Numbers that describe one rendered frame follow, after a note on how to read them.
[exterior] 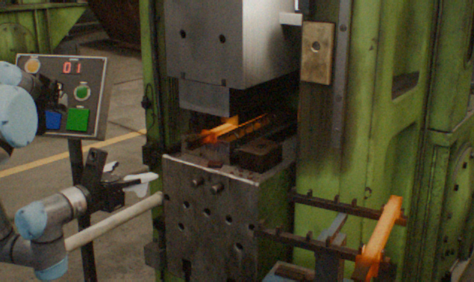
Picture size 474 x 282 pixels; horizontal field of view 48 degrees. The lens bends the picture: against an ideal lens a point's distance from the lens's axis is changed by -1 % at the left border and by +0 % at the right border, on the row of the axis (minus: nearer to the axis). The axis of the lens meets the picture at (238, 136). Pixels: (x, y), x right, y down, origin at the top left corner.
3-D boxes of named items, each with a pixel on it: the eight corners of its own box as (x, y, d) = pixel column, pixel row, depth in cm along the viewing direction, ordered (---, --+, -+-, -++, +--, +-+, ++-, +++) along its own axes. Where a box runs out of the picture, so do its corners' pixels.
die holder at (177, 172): (255, 312, 168) (257, 183, 153) (166, 271, 189) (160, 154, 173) (335, 238, 210) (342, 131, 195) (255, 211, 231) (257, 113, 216)
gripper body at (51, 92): (66, 84, 161) (45, 73, 150) (61, 112, 160) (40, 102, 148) (42, 83, 163) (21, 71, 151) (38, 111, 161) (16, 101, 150)
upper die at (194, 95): (229, 118, 160) (228, 87, 157) (179, 107, 171) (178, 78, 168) (298, 89, 192) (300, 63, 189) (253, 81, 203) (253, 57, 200)
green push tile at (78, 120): (85, 131, 176) (89, 109, 178) (65, 129, 178) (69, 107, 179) (88, 132, 178) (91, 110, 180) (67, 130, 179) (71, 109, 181)
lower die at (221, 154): (229, 165, 165) (229, 139, 162) (181, 151, 176) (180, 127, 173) (297, 129, 197) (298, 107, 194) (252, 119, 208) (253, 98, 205)
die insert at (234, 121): (238, 126, 172) (238, 108, 170) (219, 121, 176) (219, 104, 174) (287, 104, 195) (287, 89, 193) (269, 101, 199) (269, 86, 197)
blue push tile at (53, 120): (58, 129, 178) (61, 107, 180) (38, 127, 179) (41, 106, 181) (61, 130, 180) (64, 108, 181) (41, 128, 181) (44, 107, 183)
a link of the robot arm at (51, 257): (35, 260, 132) (29, 221, 128) (75, 267, 129) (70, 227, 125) (15, 278, 125) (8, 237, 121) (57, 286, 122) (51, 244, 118)
